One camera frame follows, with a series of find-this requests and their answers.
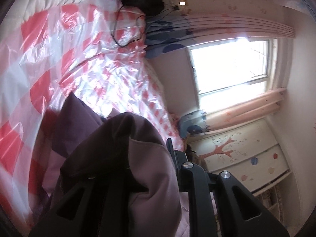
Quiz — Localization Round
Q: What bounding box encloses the lilac and purple padded jacket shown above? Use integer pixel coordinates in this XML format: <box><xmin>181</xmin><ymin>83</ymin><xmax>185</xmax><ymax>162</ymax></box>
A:
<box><xmin>30</xmin><ymin>94</ymin><xmax>189</xmax><ymax>236</ymax></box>

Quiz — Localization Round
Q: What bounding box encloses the tree painted white cabinet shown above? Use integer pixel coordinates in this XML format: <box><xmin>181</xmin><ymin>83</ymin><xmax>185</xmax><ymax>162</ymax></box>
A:
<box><xmin>190</xmin><ymin>119</ymin><xmax>290</xmax><ymax>222</ymax></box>

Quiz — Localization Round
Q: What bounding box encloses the blue patterned pink curtain right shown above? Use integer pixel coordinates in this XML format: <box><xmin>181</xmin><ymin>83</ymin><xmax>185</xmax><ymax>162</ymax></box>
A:
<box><xmin>178</xmin><ymin>88</ymin><xmax>286</xmax><ymax>139</ymax></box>

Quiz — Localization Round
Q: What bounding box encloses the blue patterned pink curtain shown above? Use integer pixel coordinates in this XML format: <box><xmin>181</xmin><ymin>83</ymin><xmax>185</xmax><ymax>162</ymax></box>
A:
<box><xmin>178</xmin><ymin>88</ymin><xmax>286</xmax><ymax>139</ymax></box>
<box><xmin>145</xmin><ymin>13</ymin><xmax>295</xmax><ymax>59</ymax></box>

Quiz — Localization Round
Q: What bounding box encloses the window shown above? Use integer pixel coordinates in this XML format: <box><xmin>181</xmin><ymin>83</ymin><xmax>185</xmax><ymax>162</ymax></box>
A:
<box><xmin>187</xmin><ymin>38</ymin><xmax>277</xmax><ymax>113</ymax></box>

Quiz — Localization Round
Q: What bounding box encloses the blue patterned pink curtain left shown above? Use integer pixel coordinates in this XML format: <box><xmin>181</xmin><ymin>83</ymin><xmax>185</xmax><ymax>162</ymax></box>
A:
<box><xmin>145</xmin><ymin>13</ymin><xmax>295</xmax><ymax>59</ymax></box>

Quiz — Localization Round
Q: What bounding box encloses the red white checkered bed cover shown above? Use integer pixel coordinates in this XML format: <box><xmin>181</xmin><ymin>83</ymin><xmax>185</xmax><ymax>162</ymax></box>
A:
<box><xmin>1</xmin><ymin>0</ymin><xmax>184</xmax><ymax>236</ymax></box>

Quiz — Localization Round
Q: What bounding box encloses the black charging cable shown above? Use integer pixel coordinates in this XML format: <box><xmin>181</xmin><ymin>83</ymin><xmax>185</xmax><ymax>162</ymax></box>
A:
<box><xmin>109</xmin><ymin>3</ymin><xmax>181</xmax><ymax>48</ymax></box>

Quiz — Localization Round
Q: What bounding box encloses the wall power socket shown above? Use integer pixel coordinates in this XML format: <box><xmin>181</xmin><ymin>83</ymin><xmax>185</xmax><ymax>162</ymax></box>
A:
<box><xmin>169</xmin><ymin>0</ymin><xmax>187</xmax><ymax>10</ymax></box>

